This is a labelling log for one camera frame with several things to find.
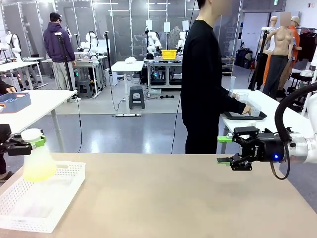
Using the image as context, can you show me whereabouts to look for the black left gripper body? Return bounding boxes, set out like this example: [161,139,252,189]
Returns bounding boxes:
[0,123,16,150]

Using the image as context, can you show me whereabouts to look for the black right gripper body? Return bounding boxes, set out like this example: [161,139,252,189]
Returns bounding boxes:
[246,132,286,164]

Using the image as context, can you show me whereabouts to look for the flask with yellow liquid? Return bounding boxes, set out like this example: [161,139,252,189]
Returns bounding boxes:
[23,141,57,183]

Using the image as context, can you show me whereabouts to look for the person's right forearm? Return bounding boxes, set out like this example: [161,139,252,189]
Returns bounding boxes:
[219,88,247,115]

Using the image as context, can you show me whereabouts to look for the black tray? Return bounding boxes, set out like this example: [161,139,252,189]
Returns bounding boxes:
[222,111,268,121]

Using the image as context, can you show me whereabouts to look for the blue box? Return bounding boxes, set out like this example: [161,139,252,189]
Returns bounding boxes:
[0,92,32,114]

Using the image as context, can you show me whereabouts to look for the person in dark clothes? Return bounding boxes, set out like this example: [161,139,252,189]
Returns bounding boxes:
[0,78,18,183]

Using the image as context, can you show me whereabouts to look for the white desk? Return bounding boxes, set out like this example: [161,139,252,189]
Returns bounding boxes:
[0,57,49,90]

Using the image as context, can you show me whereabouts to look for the grey plastic stool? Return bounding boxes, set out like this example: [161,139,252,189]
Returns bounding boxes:
[129,86,146,110]
[76,79,94,99]

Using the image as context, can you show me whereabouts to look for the person in black sweater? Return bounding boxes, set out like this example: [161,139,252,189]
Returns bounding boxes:
[180,0,248,155]

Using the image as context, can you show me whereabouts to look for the black tripod stand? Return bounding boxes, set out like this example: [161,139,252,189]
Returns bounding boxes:
[56,34,75,91]
[104,31,112,87]
[248,28,269,90]

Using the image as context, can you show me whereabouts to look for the dark bags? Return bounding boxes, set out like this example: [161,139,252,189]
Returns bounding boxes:
[235,48,254,69]

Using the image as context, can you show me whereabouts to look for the white workbench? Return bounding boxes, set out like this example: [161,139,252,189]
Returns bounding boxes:
[74,53,103,96]

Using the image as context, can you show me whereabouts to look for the white computer tower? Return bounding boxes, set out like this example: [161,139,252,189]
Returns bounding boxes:
[104,68,114,87]

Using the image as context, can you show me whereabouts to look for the person in purple hoodie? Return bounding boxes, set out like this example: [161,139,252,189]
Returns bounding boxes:
[43,11,77,91]

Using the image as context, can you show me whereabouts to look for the beige mannequin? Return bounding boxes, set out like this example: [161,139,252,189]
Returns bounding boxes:
[262,12,297,99]

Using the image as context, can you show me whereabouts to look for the black hanging garments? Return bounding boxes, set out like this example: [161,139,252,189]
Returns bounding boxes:
[296,26,317,62]

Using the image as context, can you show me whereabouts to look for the grey workbench table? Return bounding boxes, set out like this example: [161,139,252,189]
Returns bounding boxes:
[143,57,184,89]

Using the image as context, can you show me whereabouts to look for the yellow plastic basket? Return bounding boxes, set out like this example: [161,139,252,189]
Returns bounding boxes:
[161,49,178,60]

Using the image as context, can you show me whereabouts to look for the pale mannequin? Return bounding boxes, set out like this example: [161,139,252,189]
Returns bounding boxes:
[259,16,279,86]

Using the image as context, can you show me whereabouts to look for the mannequin with hat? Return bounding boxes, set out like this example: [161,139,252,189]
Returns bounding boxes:
[289,16,302,62]

